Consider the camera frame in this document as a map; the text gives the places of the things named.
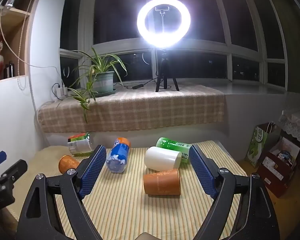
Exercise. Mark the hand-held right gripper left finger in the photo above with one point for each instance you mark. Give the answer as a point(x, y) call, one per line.
point(92, 172)

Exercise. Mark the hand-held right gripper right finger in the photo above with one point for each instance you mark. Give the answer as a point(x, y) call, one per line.
point(202, 172)

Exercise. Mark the orange paper cup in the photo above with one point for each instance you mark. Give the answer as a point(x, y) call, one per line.
point(68, 164)
point(162, 182)

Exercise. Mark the white cup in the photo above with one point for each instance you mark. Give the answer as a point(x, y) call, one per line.
point(161, 158)

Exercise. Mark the green and white carton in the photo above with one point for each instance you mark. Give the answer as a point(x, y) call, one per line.
point(80, 145)

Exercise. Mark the blue plastic bottle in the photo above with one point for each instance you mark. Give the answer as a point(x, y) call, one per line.
point(118, 155)

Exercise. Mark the green plastic bottle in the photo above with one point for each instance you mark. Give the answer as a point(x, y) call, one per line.
point(173, 145)

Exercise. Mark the striped table mat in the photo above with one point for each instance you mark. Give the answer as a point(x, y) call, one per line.
point(125, 205)

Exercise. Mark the green paper bag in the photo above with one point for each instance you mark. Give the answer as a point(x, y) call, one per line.
point(258, 145)

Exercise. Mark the red cardboard box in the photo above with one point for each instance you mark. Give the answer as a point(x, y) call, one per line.
point(277, 172)

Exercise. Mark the plaid cloth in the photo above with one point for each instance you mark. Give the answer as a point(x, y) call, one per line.
point(152, 107)

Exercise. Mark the white power strip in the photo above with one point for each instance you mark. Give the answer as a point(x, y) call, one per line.
point(61, 91)

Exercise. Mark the black bottle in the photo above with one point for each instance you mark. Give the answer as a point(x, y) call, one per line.
point(9, 70)

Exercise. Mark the green flower pot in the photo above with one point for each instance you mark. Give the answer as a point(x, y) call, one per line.
point(104, 81)

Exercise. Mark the lace cloth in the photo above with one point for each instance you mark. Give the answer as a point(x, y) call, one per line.
point(297, 125)

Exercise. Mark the black tripod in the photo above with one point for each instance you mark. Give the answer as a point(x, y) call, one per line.
point(163, 70)

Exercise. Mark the spider plant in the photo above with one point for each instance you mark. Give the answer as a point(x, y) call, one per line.
point(96, 62)

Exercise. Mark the wooden shelf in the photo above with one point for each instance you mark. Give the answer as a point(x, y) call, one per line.
point(17, 12)

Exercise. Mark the white window frame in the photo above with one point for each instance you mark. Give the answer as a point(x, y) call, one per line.
point(230, 48)

